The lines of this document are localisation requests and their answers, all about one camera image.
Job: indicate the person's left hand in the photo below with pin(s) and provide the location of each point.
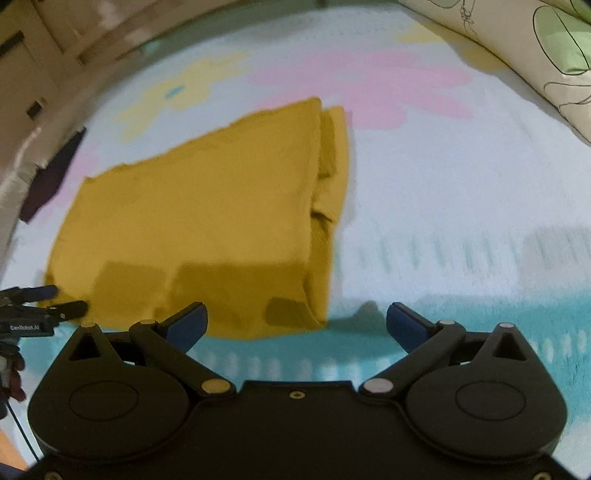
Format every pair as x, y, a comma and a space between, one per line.
17, 381

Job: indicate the dark folded cloth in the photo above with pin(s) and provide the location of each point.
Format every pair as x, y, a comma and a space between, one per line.
51, 177

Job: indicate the yellow knit sweater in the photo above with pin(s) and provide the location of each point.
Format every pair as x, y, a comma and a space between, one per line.
198, 221

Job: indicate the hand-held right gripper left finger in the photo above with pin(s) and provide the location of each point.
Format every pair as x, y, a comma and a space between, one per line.
190, 323

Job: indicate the folded floral quilt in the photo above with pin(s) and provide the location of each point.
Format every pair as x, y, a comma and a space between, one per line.
545, 60

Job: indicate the beige pillow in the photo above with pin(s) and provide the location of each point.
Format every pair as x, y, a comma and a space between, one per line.
21, 175

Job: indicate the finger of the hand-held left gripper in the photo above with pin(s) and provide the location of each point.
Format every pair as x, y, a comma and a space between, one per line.
69, 309
32, 293

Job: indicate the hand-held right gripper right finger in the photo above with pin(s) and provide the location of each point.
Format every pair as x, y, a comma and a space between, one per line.
403, 323

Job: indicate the wooden headboard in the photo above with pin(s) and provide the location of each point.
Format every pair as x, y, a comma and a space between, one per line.
120, 27

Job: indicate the wall socket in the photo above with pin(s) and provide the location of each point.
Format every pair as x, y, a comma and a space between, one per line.
35, 109

